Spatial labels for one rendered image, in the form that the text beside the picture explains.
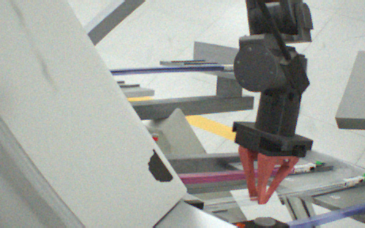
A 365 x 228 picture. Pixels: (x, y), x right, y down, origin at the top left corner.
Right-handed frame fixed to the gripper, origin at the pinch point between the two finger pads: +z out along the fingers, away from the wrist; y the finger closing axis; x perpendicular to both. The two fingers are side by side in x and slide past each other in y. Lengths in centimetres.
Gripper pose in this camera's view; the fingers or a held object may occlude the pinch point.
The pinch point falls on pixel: (259, 197)
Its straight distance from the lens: 92.8
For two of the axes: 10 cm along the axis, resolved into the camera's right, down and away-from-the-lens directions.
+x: 7.7, 0.4, 6.4
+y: 6.1, 2.3, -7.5
